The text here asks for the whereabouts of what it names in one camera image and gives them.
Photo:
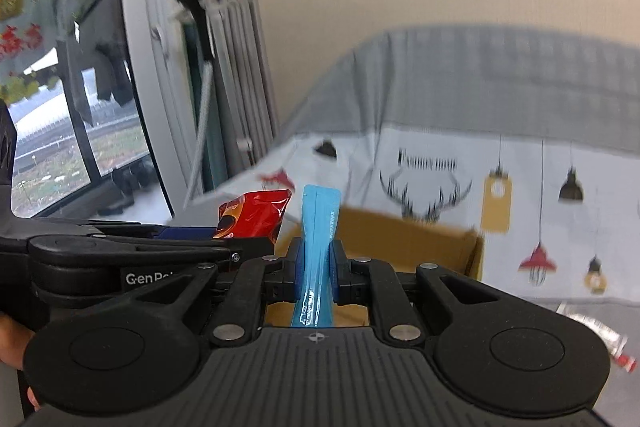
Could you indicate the grey curtain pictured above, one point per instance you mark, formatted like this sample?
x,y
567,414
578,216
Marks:
x,y
235,57

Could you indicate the blue stick packet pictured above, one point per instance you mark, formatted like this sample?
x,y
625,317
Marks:
x,y
317,227

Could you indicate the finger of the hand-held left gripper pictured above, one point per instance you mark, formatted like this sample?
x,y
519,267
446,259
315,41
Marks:
x,y
185,233
150,253

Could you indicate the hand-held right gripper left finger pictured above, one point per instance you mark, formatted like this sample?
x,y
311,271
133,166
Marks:
x,y
298,272

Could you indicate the brown cardboard box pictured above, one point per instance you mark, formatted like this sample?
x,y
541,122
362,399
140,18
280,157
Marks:
x,y
410,242

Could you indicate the dark hanging clothes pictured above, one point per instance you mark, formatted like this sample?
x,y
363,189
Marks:
x,y
110,77

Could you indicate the silver stick packet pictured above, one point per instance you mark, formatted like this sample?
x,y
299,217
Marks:
x,y
590,329

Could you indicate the white window frame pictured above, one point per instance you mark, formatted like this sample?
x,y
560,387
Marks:
x,y
145,57

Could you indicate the red orange snack bag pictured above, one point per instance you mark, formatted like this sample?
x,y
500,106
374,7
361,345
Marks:
x,y
250,217

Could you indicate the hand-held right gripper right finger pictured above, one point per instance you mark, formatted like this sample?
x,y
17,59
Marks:
x,y
335,272

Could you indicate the row of dark shoes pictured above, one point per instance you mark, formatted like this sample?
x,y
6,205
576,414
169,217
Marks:
x,y
130,179

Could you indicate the person's left hand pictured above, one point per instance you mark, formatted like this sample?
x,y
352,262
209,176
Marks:
x,y
11,341

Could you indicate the red flowers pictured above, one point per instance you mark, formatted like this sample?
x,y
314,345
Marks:
x,y
22,39

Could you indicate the white curtain clip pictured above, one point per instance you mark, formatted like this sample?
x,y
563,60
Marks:
x,y
245,144

